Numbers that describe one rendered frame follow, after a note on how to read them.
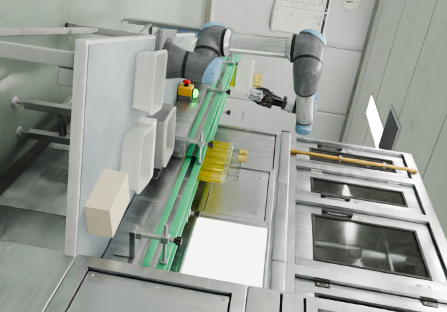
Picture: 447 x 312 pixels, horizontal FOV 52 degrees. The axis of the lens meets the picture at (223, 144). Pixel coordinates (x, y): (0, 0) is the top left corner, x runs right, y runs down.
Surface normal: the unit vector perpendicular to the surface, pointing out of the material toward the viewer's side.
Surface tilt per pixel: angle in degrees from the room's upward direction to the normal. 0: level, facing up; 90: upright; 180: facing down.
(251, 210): 90
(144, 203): 90
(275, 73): 90
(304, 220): 90
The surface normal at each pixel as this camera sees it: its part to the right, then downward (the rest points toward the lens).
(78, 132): -0.11, 0.25
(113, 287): 0.10, -0.86
